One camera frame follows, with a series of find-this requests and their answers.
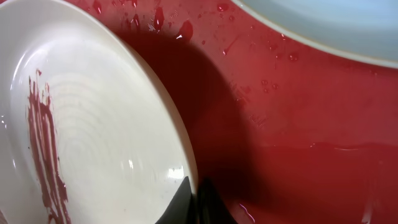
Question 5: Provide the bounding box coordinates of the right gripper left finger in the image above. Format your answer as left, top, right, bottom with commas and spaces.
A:
155, 177, 196, 224

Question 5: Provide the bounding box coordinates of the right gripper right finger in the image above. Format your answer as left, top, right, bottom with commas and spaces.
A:
197, 179, 237, 224

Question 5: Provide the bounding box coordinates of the white plate with stain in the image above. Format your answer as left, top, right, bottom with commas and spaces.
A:
1, 1, 198, 223

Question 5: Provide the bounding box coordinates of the red plastic tray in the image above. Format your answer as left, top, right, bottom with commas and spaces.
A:
75, 0, 397, 223

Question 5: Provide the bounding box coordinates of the light blue plate top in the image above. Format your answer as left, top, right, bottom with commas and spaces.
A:
233, 0, 397, 68

